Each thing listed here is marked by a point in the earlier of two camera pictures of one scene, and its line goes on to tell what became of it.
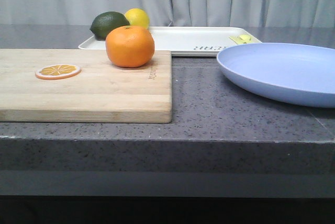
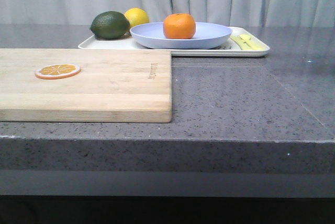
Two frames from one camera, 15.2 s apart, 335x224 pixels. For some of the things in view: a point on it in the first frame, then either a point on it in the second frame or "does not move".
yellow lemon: (137, 17) does not move
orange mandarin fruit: (130, 46) -> (179, 26)
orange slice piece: (57, 71) does not move
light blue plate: (302, 74) -> (207, 35)
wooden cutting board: (102, 92) does not move
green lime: (104, 23) does not move
